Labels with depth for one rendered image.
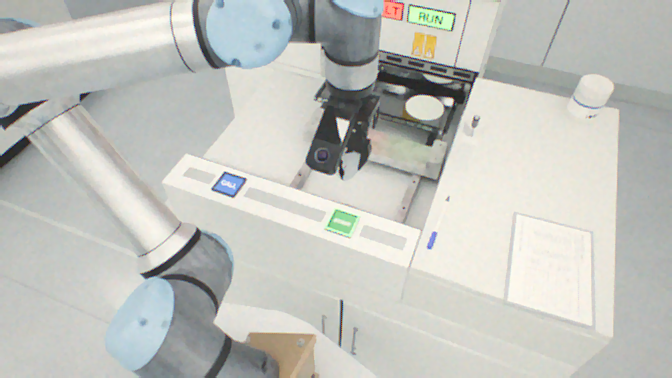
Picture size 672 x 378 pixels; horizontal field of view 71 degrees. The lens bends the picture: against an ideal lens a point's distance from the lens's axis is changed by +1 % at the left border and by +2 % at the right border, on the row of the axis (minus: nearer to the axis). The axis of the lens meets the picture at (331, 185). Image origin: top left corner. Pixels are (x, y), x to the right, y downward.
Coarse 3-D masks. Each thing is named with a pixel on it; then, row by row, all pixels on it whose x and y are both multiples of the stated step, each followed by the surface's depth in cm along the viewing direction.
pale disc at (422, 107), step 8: (424, 96) 127; (408, 104) 125; (416, 104) 125; (424, 104) 125; (432, 104) 125; (440, 104) 125; (408, 112) 123; (416, 112) 123; (424, 112) 123; (432, 112) 123; (440, 112) 123
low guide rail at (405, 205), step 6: (432, 138) 124; (426, 144) 122; (432, 144) 122; (414, 174) 116; (414, 180) 114; (420, 180) 117; (408, 186) 113; (414, 186) 113; (408, 192) 112; (414, 192) 112; (408, 198) 111; (402, 204) 109; (408, 204) 109; (402, 210) 108; (408, 210) 111; (396, 216) 107; (402, 216) 107; (402, 222) 106
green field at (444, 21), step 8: (416, 8) 115; (408, 16) 118; (416, 16) 117; (424, 16) 116; (432, 16) 115; (440, 16) 115; (448, 16) 114; (424, 24) 118; (432, 24) 117; (440, 24) 116; (448, 24) 115
